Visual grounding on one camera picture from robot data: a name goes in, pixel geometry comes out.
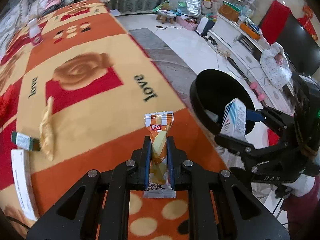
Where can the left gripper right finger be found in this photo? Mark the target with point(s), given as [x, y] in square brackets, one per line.
[219, 206]

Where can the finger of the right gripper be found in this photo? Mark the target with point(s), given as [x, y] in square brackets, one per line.
[236, 146]
[255, 116]

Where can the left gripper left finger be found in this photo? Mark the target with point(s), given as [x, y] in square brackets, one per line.
[97, 205]

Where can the orange snack wrapper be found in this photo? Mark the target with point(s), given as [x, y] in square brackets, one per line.
[158, 124]

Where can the green white small box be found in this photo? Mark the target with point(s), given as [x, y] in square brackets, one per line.
[25, 142]

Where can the red plastic bag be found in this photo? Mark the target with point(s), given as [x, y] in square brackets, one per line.
[5, 101]

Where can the black trash bin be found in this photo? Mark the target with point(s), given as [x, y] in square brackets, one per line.
[210, 92]

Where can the white gloved right hand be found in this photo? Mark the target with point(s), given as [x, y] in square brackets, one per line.
[302, 186]

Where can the pink dumbbell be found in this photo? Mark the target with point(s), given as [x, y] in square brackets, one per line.
[260, 95]

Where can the white dotted baby blanket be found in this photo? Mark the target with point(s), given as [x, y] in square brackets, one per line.
[275, 65]

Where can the white tv cabinet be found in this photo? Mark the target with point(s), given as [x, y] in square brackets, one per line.
[245, 52]

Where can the white paper receipt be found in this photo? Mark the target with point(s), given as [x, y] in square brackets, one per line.
[22, 179]

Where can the black flat television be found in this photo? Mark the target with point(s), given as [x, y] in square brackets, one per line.
[300, 47]

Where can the grey patterned rug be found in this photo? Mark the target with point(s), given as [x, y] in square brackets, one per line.
[175, 70]

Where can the red cloth television cover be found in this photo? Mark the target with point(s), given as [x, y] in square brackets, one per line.
[274, 21]

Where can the red chinese knot decoration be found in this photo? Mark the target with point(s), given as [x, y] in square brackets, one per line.
[305, 21]

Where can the silver foil bag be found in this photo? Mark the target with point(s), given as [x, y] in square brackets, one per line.
[194, 8]

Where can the red orange rose blanket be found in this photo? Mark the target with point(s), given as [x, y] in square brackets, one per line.
[103, 83]

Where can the small round wooden stool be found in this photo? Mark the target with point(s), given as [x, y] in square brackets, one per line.
[165, 15]

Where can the white pink yogurt bottle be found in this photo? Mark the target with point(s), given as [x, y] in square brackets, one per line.
[35, 32]

